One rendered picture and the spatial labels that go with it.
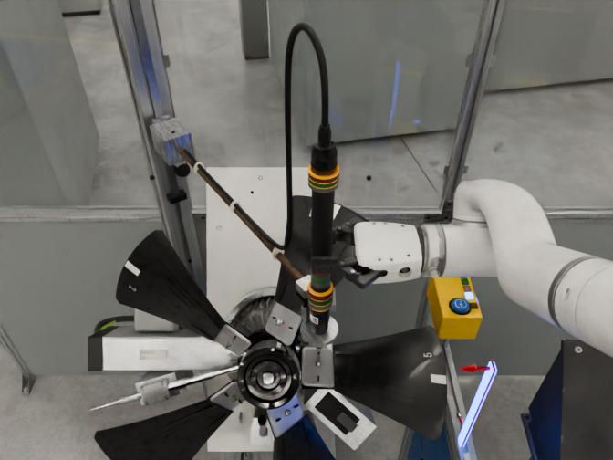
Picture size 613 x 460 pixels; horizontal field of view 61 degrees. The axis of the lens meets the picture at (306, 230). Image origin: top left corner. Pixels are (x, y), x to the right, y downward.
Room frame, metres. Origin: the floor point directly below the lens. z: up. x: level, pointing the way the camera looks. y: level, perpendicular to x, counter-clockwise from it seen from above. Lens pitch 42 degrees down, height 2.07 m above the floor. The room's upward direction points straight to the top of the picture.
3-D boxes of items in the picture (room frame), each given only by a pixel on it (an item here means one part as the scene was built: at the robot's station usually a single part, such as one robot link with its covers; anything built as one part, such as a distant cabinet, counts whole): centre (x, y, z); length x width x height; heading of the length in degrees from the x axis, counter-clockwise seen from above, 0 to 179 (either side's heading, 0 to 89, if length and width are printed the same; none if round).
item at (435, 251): (0.59, -0.19, 1.51); 0.09 x 0.03 x 0.08; 0
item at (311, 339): (0.59, -0.02, 1.35); 0.09 x 0.07 x 0.10; 35
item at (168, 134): (1.10, 0.33, 1.39); 0.10 x 0.07 x 0.09; 35
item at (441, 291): (0.88, -0.38, 1.02); 0.16 x 0.10 x 0.11; 0
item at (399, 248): (0.59, -0.13, 1.51); 0.11 x 0.10 x 0.07; 90
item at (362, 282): (0.55, -0.10, 1.51); 0.08 x 0.06 x 0.01; 161
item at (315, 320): (0.59, -0.02, 1.50); 0.04 x 0.04 x 0.46
